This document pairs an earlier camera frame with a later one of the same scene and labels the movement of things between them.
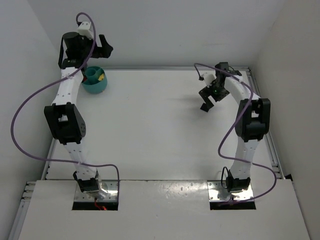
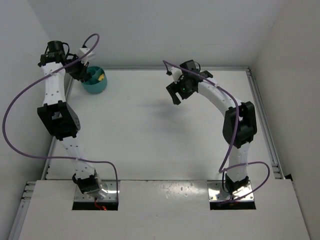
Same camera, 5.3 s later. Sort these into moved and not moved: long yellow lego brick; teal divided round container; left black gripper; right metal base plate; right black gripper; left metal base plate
Moved: right black gripper; left black gripper
Not moved: long yellow lego brick; teal divided round container; right metal base plate; left metal base plate
